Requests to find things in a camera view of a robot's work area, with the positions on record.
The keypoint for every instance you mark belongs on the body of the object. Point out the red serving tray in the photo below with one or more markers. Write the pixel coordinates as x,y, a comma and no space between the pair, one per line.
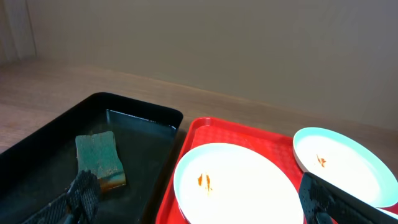
277,148

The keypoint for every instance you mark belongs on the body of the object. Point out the pale blue plate back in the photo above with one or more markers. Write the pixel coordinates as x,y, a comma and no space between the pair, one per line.
345,164

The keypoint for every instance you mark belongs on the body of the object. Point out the pale blue plate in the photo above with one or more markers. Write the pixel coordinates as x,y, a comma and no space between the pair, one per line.
226,183
345,164

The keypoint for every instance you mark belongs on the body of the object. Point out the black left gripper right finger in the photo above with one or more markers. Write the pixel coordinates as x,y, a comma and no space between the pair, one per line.
324,203

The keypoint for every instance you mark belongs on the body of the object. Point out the green scrubbing sponge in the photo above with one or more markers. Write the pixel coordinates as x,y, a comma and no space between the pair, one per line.
98,154

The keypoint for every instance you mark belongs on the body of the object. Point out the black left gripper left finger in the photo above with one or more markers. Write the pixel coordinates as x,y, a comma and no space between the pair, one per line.
79,204

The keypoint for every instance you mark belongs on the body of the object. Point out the black water tray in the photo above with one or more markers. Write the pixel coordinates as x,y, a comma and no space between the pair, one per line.
42,166

